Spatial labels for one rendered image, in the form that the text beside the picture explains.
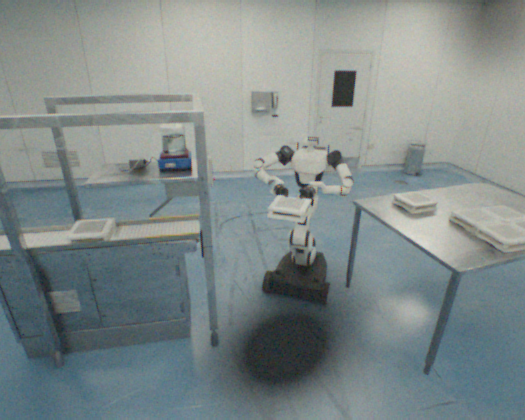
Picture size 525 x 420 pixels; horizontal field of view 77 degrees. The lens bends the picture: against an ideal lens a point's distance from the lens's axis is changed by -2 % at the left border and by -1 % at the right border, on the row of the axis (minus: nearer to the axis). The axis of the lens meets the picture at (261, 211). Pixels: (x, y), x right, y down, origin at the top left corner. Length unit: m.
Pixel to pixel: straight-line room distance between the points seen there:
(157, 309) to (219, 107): 3.98
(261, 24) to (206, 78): 1.19
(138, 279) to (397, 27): 5.67
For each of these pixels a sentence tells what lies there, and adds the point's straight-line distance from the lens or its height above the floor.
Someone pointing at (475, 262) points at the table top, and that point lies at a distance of 2.36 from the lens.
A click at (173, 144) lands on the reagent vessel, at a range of 2.10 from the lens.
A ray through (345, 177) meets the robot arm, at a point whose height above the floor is 1.15.
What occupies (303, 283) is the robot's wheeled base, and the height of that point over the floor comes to 0.19.
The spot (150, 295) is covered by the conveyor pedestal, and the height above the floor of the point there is 0.45.
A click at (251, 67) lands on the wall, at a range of 5.86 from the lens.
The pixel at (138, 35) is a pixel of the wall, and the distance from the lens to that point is 5.89.
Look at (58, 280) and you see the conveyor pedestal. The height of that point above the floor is 0.65.
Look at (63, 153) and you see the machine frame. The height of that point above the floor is 1.28.
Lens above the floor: 1.98
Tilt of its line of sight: 25 degrees down
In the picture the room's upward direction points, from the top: straight up
